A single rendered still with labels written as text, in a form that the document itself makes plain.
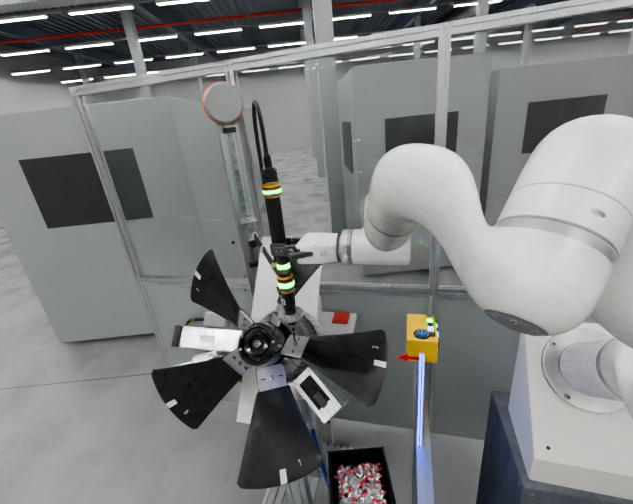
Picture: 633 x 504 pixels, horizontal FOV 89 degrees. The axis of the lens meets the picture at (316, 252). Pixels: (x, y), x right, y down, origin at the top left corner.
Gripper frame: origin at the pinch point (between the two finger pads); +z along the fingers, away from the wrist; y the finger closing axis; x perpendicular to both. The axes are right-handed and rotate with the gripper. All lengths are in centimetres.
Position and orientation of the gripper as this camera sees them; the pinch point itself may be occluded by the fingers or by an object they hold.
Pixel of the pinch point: (281, 246)
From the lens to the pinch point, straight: 82.6
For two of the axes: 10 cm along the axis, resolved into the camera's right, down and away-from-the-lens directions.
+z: -9.6, -0.1, 2.7
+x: -0.9, -9.2, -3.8
